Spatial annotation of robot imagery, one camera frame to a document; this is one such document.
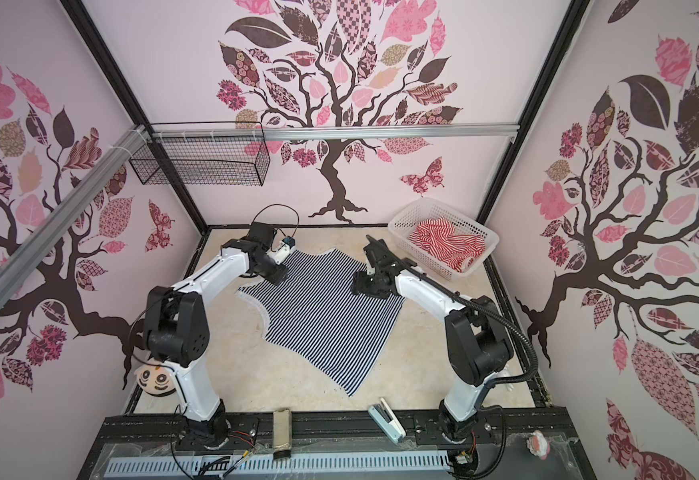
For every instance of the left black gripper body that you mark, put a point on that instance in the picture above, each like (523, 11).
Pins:
(271, 271)

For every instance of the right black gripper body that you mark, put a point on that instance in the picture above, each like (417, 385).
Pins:
(368, 284)

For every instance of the navy white striped tank top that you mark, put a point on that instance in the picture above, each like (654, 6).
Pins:
(314, 314)

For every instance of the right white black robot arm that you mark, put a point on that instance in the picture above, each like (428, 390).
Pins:
(484, 348)

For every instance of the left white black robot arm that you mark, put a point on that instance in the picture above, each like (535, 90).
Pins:
(177, 331)

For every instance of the red white striped tank top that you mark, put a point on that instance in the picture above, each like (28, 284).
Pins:
(437, 238)

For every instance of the white plastic laundry basket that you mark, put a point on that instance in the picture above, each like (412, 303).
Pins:
(405, 221)

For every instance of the white stapler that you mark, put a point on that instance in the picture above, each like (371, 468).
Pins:
(386, 419)

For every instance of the silver rear aluminium bar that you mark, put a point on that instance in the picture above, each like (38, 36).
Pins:
(340, 133)

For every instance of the silver aluminium bar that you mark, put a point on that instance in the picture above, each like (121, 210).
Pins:
(340, 133)
(30, 253)

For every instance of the grey rectangular block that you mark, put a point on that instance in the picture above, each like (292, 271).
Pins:
(282, 434)

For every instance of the plush doll striped hat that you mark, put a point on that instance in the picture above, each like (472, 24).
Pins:
(156, 380)

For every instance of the pink white small toy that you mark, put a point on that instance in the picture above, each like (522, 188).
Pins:
(538, 445)

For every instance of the silver left aluminium bar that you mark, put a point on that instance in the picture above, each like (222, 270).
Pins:
(30, 253)

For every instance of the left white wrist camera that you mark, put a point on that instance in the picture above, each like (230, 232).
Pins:
(286, 247)

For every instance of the black wire mesh basket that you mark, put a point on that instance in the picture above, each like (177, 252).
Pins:
(204, 153)

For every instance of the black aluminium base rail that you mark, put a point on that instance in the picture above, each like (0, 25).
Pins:
(426, 427)

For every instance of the white slotted cable duct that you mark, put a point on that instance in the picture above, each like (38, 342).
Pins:
(215, 466)

